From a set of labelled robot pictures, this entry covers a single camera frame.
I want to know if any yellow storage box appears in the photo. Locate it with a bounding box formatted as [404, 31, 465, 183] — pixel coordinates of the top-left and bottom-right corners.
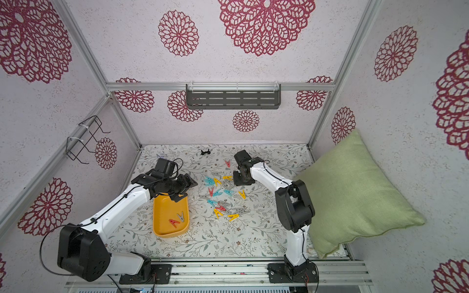
[153, 195, 190, 238]

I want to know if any green pillow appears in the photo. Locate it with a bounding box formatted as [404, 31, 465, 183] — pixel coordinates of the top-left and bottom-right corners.
[296, 130, 425, 258]

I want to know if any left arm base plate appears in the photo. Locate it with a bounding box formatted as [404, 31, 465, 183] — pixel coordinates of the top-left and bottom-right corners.
[118, 264, 172, 285]

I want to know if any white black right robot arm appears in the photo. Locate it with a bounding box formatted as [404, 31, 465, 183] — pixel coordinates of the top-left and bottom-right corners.
[233, 150, 315, 280]

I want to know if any yellow clothespin in pile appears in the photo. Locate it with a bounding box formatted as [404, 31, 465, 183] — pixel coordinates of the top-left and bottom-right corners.
[214, 209, 224, 218]

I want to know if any grey wall shelf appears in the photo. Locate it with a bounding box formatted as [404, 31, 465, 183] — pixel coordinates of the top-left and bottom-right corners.
[185, 84, 282, 110]

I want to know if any teal clothespin in pile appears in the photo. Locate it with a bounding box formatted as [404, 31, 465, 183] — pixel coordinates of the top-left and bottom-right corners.
[207, 200, 218, 208]

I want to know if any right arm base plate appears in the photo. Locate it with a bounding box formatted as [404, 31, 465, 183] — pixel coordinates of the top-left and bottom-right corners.
[267, 261, 320, 284]

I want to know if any grey clothespin in pile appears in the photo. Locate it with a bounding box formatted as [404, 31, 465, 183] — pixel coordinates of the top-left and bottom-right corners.
[230, 207, 250, 215]

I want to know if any black wire wall rack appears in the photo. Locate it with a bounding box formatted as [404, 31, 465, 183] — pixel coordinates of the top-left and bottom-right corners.
[65, 115, 110, 165]

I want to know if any grey clothespin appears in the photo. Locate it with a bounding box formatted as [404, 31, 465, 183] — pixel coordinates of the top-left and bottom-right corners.
[177, 211, 185, 223]
[230, 207, 250, 215]

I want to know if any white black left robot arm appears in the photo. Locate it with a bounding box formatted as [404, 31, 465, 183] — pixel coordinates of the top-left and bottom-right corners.
[57, 173, 198, 282]

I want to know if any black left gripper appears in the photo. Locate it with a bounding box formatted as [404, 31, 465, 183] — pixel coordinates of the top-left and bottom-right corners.
[164, 173, 198, 203]

